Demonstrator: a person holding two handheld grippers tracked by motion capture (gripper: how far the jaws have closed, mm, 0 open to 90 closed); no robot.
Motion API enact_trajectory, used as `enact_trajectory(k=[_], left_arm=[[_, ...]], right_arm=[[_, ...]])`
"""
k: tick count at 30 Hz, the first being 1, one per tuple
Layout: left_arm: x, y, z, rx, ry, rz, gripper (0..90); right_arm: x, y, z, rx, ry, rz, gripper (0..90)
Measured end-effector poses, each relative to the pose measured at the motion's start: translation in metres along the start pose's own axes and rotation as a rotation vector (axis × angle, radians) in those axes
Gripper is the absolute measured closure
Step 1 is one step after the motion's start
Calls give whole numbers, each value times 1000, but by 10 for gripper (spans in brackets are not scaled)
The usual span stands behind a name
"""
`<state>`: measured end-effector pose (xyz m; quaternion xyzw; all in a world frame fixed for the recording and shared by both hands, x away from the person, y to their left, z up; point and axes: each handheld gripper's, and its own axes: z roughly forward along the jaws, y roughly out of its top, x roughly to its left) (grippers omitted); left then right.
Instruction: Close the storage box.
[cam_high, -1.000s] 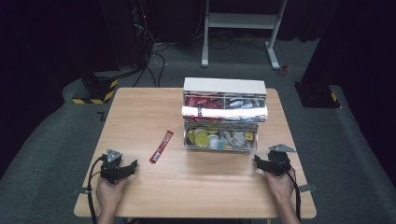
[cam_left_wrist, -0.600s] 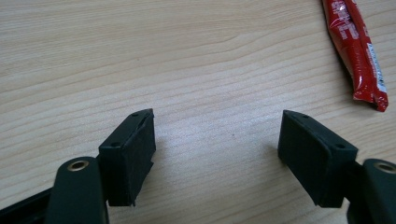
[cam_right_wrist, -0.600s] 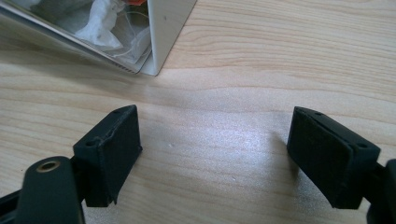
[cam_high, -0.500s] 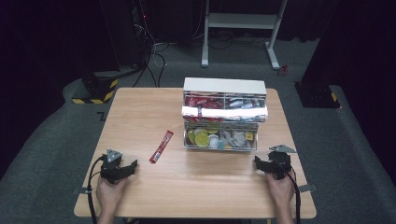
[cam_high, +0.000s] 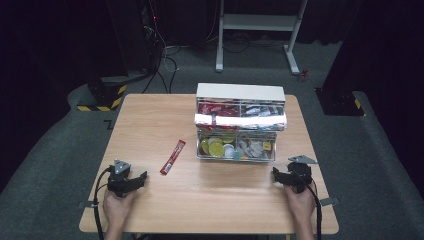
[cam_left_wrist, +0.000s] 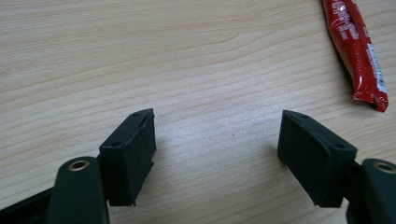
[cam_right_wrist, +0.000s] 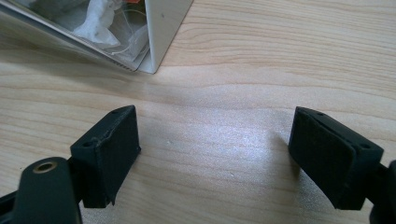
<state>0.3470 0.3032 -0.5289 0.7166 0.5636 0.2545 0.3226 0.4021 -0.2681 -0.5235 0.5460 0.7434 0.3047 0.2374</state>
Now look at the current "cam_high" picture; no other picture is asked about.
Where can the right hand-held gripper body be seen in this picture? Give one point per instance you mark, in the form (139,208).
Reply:
(300,173)

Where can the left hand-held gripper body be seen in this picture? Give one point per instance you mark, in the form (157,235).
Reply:
(118,181)

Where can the red stick packet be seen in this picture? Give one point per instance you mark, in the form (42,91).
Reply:
(172,157)

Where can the clear organizer box white lid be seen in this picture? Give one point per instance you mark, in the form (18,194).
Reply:
(240,91)

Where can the person's left hand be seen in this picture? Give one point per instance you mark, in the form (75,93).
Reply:
(116,206)

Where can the person's right hand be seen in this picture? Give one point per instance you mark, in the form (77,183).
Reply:
(300,204)

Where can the heap of small pale packets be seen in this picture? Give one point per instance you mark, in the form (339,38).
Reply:
(253,148)

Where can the grey tape tab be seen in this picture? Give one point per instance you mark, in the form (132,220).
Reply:
(329,201)
(87,204)

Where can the pile of silver sachets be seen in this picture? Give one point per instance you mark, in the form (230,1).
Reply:
(261,110)

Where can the heap of round foil capsules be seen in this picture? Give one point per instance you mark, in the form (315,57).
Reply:
(216,149)

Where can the black base yellow tape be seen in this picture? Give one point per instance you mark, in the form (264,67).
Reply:
(340,101)

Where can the black base yellow striped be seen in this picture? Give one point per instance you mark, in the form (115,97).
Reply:
(105,96)

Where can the pile of red stick sachets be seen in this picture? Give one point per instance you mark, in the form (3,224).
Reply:
(216,109)

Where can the small red floor object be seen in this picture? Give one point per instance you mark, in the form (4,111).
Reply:
(303,75)

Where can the white metal stand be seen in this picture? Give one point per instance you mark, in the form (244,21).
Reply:
(258,22)

